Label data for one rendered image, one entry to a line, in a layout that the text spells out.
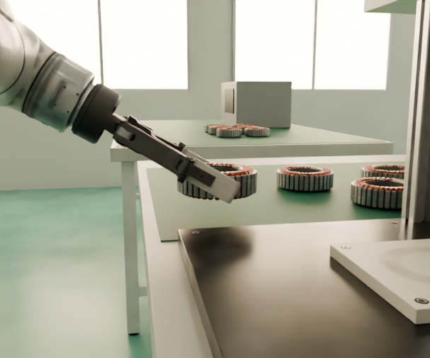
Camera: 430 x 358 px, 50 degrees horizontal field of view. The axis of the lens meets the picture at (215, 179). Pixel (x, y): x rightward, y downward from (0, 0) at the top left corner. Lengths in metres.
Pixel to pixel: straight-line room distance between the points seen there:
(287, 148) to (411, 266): 1.37
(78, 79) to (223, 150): 1.18
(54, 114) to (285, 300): 0.36
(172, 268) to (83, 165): 4.42
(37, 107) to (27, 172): 4.40
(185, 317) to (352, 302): 0.14
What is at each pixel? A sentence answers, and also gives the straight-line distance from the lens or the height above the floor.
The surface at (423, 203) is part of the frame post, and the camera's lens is 0.67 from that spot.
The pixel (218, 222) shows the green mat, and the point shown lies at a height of 0.75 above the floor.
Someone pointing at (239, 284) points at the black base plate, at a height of 0.77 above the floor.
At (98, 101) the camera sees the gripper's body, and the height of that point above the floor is 0.93.
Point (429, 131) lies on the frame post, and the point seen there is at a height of 0.89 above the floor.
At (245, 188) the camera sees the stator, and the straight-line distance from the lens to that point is 0.62.
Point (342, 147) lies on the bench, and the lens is 1.88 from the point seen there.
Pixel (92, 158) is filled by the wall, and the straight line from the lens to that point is 4.89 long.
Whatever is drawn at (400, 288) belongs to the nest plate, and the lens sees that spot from 0.41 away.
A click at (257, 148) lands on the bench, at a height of 0.73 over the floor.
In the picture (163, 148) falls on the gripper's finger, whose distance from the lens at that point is 0.56.
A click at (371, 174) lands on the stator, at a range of 0.97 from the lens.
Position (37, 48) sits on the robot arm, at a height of 0.99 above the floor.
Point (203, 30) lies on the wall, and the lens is 4.93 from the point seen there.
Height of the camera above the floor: 0.93
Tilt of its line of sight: 10 degrees down
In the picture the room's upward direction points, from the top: straight up
